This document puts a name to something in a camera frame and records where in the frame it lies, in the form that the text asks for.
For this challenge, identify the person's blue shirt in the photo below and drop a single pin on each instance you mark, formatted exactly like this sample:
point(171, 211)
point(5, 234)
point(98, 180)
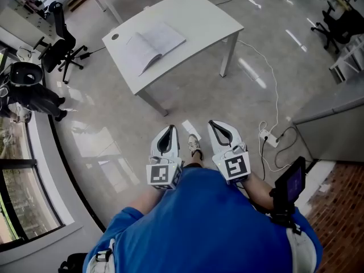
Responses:
point(199, 223)

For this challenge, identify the person's leg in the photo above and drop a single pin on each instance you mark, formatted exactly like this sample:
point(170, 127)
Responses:
point(195, 162)

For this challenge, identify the white metal rack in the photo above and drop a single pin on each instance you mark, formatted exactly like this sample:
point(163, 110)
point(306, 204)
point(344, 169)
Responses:
point(348, 58)

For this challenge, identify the white book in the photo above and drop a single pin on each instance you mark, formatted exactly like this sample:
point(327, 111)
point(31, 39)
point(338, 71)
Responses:
point(153, 43)

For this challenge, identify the black power adapter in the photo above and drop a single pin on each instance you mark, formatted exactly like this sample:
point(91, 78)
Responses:
point(84, 56)

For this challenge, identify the person's right forearm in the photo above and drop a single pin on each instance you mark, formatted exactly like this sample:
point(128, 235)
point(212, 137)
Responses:
point(258, 193)

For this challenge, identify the person's grey sneaker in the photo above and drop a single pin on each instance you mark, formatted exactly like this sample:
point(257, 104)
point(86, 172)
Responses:
point(194, 145)

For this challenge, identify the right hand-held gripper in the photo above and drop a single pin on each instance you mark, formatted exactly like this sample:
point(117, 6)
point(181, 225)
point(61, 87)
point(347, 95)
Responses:
point(227, 141)

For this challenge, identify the white paper sheet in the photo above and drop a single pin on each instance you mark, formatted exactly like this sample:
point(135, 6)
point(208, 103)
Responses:
point(191, 128)

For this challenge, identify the white power strip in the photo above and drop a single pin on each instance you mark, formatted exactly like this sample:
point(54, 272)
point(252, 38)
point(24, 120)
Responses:
point(269, 138)

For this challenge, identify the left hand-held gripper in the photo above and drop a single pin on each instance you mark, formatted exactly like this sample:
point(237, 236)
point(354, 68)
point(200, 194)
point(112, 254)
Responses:
point(163, 155)

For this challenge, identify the person's left forearm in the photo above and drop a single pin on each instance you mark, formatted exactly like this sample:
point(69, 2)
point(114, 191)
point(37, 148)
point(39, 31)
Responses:
point(148, 202)

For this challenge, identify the grey cabinet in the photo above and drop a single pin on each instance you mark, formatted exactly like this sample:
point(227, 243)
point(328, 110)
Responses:
point(330, 129)

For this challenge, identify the white rectangular table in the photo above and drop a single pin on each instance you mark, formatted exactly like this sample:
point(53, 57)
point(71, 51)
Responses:
point(196, 18)

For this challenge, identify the black swivel chair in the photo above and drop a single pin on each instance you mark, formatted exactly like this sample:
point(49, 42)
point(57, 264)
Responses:
point(338, 27)

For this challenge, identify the black office chair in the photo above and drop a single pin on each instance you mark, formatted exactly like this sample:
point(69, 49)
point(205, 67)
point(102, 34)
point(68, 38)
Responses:
point(59, 47)

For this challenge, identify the black bag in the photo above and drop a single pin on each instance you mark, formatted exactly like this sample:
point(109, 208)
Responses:
point(71, 263)

